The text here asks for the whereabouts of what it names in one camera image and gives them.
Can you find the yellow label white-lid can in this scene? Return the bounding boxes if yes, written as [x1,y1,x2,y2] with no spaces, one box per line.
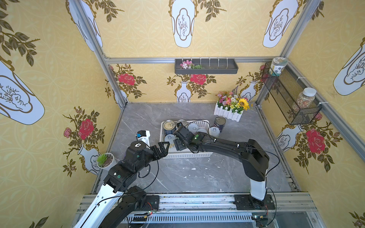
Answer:
[164,134,176,149]

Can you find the blue tin can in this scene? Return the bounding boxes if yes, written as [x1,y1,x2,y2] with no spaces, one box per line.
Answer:
[176,120,188,128]
[163,120,176,135]

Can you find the white perforated plastic basket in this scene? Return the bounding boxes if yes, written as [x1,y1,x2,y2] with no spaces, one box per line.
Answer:
[160,120,213,159]

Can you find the green label white-lid can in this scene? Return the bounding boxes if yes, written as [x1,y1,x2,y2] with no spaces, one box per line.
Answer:
[208,127,221,137]

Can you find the dark tomato tin can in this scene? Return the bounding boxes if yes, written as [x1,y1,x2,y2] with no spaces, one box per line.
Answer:
[214,116,226,132]

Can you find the pink label white-lid can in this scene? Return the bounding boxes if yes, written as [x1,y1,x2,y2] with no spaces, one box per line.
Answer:
[197,128,208,134]

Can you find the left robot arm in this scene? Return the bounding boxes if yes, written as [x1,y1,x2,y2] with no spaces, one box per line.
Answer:
[75,140,170,228]

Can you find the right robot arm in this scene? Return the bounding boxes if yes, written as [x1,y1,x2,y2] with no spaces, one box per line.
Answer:
[173,125,270,201]

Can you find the small potted green plant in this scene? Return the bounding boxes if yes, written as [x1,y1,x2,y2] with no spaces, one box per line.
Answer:
[97,153,117,171]

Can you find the flower box white fence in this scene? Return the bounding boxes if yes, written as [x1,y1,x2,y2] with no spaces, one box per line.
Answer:
[213,91,251,122]

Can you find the pink flowers on shelf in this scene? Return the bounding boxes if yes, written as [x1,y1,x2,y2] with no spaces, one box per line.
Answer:
[180,60,203,69]

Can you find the glass jar green label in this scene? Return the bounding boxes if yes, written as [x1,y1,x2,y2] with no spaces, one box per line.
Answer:
[269,57,288,77]

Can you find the plastic jar white lid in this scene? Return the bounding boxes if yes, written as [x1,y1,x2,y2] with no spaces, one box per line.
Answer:
[296,87,317,109]

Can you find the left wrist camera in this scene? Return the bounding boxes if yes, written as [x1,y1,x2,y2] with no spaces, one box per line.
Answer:
[136,130,150,146]

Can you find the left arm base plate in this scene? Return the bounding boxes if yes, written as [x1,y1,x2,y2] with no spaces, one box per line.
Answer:
[143,195,160,211]

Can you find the grey wall shelf tray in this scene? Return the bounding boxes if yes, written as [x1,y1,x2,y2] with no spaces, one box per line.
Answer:
[175,58,239,75]

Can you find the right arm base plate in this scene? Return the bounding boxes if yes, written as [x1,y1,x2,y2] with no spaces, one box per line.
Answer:
[233,194,276,211]

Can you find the black wire wall basket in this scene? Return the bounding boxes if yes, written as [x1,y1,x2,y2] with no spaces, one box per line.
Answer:
[262,62,322,125]

